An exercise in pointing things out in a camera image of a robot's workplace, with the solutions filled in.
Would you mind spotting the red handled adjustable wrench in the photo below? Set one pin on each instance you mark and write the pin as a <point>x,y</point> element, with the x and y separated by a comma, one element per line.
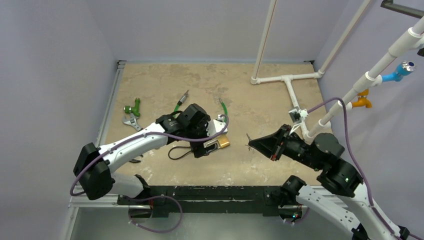
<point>131,120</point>

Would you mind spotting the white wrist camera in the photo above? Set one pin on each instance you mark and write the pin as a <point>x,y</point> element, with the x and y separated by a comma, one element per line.
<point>298,117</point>
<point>215,126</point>

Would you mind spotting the green pipe fitting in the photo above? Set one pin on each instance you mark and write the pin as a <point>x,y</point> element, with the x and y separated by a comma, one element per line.
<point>135,110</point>

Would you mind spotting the black handled pliers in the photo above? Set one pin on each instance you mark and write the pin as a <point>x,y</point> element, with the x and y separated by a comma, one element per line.
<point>137,159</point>

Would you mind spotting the brass padlock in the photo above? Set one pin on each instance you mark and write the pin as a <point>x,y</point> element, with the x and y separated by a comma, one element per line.
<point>218,142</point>

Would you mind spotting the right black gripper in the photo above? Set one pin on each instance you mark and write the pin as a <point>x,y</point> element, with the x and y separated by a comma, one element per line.
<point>278,144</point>

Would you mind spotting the green cable lock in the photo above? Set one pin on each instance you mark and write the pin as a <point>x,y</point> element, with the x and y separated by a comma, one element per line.
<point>185,96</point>

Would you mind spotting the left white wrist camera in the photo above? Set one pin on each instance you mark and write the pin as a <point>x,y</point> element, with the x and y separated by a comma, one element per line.
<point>215,126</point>

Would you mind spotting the blue tap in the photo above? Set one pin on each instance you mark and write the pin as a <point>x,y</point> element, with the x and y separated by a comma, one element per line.
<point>405,68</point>

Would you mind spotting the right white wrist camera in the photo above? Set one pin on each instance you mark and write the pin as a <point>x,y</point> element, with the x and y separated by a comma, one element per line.
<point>298,117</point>

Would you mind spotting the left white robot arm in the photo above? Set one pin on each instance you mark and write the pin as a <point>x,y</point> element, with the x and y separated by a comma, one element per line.
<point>96,166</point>

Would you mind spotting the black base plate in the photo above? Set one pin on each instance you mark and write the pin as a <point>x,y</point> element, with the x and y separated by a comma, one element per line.
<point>269,201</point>

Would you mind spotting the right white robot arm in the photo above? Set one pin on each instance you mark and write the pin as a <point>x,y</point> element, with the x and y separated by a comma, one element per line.
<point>362,218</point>

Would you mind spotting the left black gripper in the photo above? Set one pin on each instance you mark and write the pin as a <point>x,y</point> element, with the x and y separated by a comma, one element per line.
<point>198,149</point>

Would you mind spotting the orange tap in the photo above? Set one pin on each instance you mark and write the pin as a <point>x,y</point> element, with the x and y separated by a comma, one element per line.
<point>362,100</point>

